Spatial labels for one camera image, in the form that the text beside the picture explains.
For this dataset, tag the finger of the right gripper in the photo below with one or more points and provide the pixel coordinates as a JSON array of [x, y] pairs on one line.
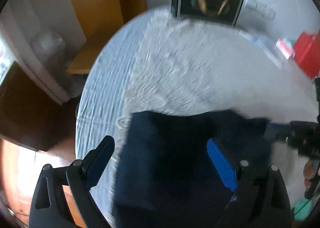
[[277, 132]]

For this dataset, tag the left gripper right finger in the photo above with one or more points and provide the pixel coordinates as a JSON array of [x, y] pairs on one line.
[[259, 196]]

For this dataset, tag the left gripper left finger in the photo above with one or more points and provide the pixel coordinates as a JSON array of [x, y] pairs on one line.
[[49, 206]]

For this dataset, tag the dark navy trousers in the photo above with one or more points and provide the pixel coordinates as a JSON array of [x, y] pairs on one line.
[[165, 177]]

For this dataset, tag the person's right hand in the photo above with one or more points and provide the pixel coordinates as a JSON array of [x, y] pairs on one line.
[[308, 174]]

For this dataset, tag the white blue paper booklet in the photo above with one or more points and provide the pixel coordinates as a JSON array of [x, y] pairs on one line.
[[267, 45]]

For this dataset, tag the pink tissue pack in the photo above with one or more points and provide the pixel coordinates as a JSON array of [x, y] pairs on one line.
[[286, 48]]

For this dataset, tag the red plastic storage case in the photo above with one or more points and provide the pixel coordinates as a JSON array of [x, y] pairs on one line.
[[307, 53]]

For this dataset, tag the dark wooden door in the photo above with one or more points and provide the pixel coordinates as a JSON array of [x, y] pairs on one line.
[[29, 117]]

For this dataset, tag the blue striped bed sheet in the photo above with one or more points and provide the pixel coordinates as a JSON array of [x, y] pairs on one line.
[[101, 101]]

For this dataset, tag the white lace tablecloth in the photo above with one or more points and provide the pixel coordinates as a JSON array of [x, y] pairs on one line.
[[186, 68]]

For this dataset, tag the black framed box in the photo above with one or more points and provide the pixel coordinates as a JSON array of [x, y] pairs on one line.
[[220, 11]]

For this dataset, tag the wooden bedside cabinet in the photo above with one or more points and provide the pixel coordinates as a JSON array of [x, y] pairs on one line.
[[99, 21]]

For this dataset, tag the white wall socket strip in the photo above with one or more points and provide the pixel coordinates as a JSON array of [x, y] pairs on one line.
[[260, 8]]

